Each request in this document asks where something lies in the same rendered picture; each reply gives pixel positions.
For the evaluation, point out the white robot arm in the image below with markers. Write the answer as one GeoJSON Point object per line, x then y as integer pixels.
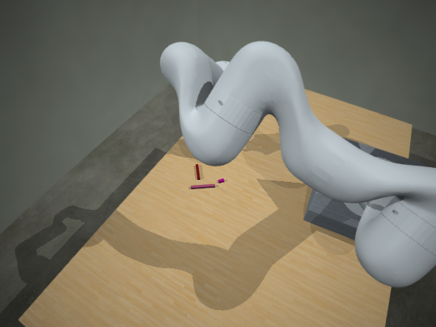
{"type": "Point", "coordinates": [398, 247]}

